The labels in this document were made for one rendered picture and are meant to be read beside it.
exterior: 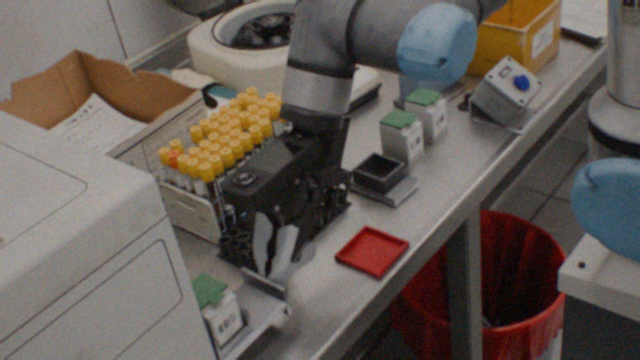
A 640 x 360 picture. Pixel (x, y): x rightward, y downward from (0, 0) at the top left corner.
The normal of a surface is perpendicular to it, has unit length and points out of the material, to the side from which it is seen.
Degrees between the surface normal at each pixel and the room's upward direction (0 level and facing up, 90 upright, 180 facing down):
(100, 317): 90
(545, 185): 0
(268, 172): 1
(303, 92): 62
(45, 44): 90
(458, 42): 92
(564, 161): 0
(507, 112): 90
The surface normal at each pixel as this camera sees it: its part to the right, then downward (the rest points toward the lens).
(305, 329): -0.14, -0.79
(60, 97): 0.76, 0.27
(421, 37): -0.50, 0.01
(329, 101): 0.40, 0.29
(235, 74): -0.73, 0.49
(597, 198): -0.54, 0.66
